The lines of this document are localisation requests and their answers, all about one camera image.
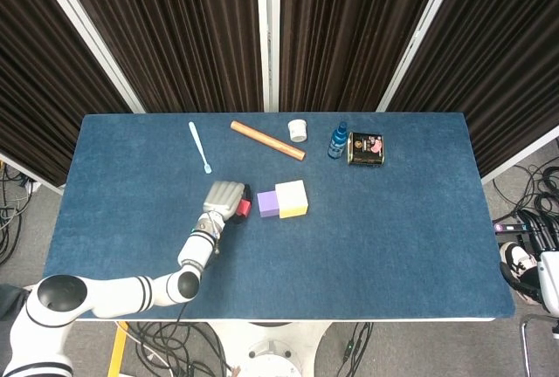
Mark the left gray robot hand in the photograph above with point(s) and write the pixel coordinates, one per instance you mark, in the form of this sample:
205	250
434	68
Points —
222	198

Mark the black rectangular tin can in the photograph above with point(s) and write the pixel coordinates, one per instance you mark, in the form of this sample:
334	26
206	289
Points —
364	150

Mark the small red cube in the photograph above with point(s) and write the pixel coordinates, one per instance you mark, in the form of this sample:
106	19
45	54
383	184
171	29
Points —
243	207

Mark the black power strip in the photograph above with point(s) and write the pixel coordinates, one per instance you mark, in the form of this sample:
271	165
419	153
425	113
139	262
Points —
508	226

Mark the purple cube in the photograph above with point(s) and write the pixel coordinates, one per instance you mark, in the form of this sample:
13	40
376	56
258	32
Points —
267	204

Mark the white machine housing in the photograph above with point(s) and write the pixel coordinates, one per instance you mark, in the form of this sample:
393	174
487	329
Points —
549	278

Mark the white table frame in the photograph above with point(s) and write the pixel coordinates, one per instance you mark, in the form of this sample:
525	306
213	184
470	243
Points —
284	320

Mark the white partition post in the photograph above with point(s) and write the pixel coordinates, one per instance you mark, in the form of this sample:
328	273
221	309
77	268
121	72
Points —
267	36
87	36
419	36

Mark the white plastic jar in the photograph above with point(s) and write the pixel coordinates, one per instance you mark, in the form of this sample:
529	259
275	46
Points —
297	130

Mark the white plastic spatula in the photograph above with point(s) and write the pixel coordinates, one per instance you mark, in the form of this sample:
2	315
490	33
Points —
197	141

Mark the gray metal chair frame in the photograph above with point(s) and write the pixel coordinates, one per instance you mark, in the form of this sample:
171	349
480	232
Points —
530	333

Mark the blue spray bottle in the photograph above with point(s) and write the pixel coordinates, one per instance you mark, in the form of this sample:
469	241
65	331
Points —
337	143

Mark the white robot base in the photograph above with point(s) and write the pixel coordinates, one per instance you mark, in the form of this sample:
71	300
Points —
271	346

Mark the white and black sneaker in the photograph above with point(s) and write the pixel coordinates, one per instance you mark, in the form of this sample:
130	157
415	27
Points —
517	261

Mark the yellow bar under table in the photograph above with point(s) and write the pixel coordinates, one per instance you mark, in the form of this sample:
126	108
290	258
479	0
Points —
117	351

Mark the blue fabric table cover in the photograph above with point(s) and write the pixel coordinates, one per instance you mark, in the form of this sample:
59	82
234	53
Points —
349	241

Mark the wooden rolling pin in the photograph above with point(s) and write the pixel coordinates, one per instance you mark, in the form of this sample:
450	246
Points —
266	139

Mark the dark brown curtain panel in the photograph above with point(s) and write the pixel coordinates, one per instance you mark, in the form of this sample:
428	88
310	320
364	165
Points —
39	89
349	32
174	32
502	67

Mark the large yellow cube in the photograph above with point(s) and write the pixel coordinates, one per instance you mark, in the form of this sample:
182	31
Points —
291	196

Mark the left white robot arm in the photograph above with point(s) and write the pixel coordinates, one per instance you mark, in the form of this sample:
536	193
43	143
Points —
109	296

